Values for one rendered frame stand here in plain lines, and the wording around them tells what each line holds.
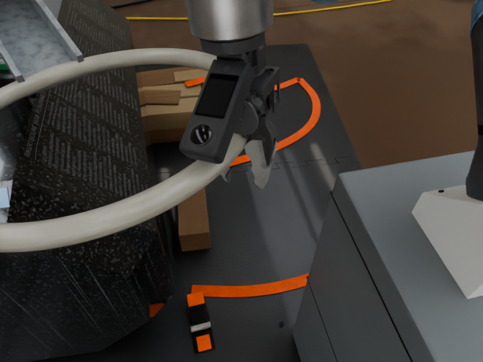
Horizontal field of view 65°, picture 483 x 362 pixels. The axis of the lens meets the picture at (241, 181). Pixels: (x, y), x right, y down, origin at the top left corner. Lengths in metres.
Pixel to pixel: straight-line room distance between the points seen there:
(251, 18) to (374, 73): 2.28
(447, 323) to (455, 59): 2.52
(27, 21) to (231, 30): 0.65
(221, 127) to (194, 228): 1.14
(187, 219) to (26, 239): 1.14
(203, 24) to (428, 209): 0.45
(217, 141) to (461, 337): 0.43
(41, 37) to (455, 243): 0.85
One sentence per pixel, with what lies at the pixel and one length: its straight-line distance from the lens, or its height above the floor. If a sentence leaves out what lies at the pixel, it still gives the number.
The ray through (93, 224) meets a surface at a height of 1.07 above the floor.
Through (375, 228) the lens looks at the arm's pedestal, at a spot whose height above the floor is 0.85.
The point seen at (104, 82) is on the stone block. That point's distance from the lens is 1.26.
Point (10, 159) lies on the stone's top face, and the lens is 0.90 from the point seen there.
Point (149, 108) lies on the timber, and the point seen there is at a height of 0.20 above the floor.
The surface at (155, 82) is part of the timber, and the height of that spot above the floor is 0.09.
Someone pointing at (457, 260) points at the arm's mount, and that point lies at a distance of 0.65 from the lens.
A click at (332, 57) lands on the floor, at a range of 2.75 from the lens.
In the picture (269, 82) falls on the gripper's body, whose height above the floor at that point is 1.11.
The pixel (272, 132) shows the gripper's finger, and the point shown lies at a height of 1.07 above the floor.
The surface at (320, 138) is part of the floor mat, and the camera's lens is 2.06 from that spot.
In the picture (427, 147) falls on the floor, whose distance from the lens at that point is 2.21.
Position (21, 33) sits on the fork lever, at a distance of 0.96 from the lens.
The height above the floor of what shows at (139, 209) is 1.07.
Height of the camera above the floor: 1.38
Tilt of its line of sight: 49 degrees down
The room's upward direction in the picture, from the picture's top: straight up
